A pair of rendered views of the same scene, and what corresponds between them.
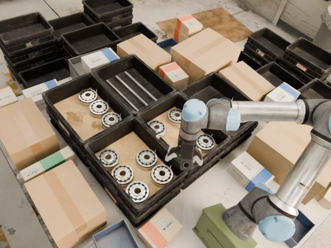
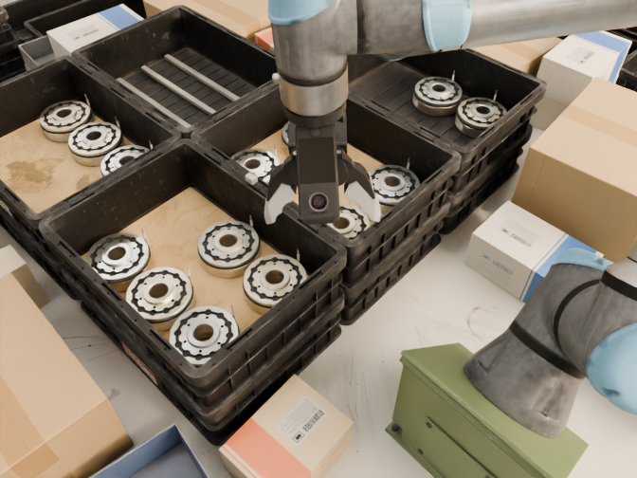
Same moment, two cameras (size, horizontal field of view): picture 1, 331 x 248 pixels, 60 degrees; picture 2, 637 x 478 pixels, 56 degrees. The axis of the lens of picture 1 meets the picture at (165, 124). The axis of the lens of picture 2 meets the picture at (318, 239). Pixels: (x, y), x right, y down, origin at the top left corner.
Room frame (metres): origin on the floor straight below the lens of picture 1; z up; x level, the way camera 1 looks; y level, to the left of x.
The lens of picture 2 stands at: (0.10, -0.12, 1.61)
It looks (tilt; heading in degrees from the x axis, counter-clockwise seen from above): 49 degrees down; 3
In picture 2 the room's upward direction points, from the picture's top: straight up
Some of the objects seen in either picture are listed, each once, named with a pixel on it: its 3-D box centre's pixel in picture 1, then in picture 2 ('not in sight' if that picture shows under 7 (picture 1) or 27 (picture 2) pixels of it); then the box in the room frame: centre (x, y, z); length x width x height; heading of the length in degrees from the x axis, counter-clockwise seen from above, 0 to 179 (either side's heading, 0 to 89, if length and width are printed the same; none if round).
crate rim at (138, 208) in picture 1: (136, 158); (191, 242); (0.69, 0.10, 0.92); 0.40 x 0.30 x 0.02; 50
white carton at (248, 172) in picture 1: (249, 173); (530, 259); (0.83, -0.49, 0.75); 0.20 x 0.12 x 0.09; 49
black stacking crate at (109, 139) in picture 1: (135, 164); (195, 263); (0.69, 0.10, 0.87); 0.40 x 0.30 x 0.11; 50
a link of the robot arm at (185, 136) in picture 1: (188, 129); (310, 82); (0.65, -0.09, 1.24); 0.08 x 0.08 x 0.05
